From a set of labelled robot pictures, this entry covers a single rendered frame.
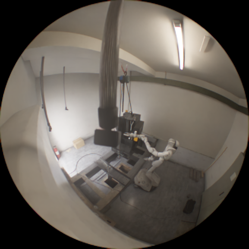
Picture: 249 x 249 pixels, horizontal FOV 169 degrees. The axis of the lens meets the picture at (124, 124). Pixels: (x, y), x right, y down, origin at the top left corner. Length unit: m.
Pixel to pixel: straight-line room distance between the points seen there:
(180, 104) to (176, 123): 0.58
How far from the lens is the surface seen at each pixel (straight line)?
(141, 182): 2.18
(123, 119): 1.89
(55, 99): 3.16
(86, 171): 2.03
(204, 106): 2.76
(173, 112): 2.69
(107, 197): 1.70
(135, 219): 2.33
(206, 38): 0.94
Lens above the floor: 2.30
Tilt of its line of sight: 26 degrees down
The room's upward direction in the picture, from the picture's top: 3 degrees clockwise
